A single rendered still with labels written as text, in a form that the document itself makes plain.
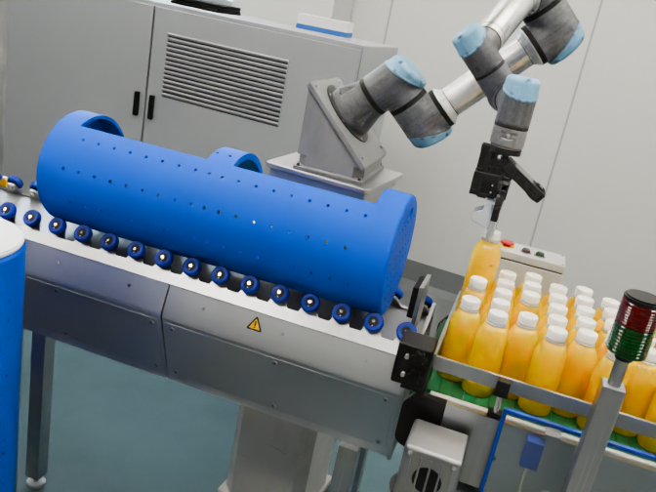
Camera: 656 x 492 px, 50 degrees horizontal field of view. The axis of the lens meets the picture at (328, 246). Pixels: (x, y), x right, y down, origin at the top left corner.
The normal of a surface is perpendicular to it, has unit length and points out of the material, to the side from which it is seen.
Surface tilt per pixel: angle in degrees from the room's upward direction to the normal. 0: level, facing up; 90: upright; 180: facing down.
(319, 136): 90
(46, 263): 70
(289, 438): 90
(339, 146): 90
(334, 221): 57
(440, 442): 0
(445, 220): 90
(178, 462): 0
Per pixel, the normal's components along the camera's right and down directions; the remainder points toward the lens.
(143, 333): -0.36, 0.55
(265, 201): -0.15, -0.29
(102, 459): 0.18, -0.93
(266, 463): -0.39, 0.24
